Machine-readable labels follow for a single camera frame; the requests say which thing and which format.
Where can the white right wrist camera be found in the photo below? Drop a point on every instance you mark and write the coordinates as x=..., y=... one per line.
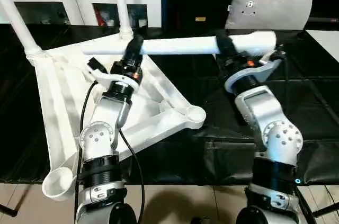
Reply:
x=254, y=73

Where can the black work mat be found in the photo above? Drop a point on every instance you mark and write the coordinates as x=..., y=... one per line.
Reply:
x=307, y=86

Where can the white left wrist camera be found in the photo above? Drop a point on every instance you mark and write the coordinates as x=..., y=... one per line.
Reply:
x=108, y=75

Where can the white flat sheet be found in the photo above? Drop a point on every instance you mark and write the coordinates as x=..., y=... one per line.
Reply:
x=326, y=39

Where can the black stand leg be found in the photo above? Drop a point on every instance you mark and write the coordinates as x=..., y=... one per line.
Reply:
x=7, y=211
x=327, y=211

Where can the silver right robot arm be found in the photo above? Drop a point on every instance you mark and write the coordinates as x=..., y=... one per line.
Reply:
x=270, y=134

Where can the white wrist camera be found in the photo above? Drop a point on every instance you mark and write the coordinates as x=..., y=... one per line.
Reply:
x=108, y=75
x=254, y=73

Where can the grey cushion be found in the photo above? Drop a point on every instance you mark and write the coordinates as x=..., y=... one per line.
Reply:
x=267, y=7

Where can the white plastic table leg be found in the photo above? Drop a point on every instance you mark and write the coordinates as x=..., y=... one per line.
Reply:
x=122, y=1
x=21, y=23
x=180, y=45

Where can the white plastic table top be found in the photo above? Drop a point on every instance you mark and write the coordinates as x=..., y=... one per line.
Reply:
x=63, y=86

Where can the small tan label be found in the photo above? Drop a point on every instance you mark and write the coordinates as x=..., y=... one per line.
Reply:
x=200, y=19

